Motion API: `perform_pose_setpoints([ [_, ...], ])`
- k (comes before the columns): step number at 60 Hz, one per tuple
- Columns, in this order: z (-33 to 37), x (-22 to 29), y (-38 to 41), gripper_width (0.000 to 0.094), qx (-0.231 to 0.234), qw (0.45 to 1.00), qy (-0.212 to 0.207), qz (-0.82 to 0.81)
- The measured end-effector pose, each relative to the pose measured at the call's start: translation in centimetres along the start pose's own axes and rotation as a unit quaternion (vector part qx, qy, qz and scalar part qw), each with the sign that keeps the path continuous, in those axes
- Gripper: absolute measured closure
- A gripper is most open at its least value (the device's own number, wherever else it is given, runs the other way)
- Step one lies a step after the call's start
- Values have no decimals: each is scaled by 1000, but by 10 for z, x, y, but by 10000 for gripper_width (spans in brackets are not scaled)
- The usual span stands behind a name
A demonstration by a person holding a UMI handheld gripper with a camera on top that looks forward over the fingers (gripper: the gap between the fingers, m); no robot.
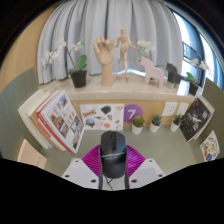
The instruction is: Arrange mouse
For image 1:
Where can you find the white orchid in black pot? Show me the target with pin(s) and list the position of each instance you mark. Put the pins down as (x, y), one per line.
(146, 45)
(193, 88)
(79, 79)

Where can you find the window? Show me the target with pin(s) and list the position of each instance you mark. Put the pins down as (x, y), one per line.
(191, 36)

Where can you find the black computer mouse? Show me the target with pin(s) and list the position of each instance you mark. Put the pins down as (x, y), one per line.
(113, 156)

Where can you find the small succulent in white pot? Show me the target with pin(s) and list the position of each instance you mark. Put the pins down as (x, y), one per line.
(137, 128)
(155, 127)
(175, 126)

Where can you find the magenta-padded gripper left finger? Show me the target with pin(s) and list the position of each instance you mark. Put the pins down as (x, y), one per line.
(80, 171)

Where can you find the red-edged picture magazine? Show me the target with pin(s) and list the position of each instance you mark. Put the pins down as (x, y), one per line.
(65, 121)

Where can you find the thick white book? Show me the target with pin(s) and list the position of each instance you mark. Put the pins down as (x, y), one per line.
(28, 111)

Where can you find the colourful food sticker sheet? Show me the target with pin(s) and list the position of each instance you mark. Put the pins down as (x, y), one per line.
(210, 146)

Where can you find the wooden artist mannequin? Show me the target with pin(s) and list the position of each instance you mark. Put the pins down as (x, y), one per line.
(124, 50)

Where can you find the black hardcover book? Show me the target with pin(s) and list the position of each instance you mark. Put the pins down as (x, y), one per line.
(195, 120)

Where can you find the light wooden desk shelf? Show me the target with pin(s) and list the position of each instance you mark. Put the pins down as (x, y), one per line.
(133, 92)

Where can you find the black wooden horse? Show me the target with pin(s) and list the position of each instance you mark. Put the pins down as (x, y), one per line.
(173, 75)

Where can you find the grey pleated curtain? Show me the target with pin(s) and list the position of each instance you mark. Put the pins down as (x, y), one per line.
(100, 20)

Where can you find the white wall socket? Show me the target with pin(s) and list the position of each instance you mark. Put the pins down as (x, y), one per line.
(170, 109)
(183, 109)

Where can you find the pink wooden horse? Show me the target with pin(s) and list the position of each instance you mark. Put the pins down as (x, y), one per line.
(153, 73)

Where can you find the beige card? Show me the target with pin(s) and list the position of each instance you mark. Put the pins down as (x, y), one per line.
(31, 155)

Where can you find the round purple number sticker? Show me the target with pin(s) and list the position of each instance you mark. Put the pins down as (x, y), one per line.
(132, 113)

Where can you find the orange book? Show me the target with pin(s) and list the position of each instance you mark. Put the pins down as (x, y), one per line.
(41, 130)

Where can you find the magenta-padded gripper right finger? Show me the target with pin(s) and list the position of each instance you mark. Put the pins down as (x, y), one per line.
(146, 171)

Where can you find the white sticker sheet with drawings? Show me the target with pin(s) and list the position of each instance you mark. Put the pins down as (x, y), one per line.
(101, 116)

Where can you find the wooden hand model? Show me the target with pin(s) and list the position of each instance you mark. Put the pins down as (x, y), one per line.
(106, 66)

